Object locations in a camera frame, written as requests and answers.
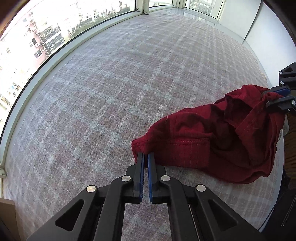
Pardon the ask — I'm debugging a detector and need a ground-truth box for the dark red knitted garment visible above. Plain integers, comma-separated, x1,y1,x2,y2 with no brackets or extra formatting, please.
132,85,285,184

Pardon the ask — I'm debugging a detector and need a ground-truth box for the pink plaid table cloth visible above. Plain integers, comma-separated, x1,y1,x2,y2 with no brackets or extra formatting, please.
4,10,285,241

